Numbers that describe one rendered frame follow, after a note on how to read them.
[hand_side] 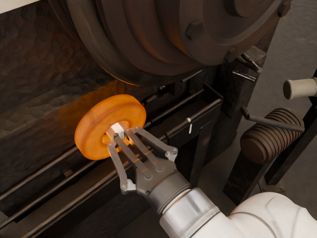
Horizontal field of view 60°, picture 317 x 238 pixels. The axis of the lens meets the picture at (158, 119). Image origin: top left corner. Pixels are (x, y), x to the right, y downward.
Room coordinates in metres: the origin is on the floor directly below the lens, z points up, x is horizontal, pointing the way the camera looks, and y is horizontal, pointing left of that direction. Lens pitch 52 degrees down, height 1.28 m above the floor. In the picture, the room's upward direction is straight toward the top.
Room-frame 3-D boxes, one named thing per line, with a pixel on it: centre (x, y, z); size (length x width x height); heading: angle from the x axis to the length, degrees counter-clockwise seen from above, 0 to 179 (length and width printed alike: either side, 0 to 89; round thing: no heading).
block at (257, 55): (0.62, -0.24, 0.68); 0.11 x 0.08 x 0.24; 38
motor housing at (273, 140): (0.56, -0.40, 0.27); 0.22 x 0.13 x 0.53; 128
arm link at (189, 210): (0.15, -0.05, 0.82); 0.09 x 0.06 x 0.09; 129
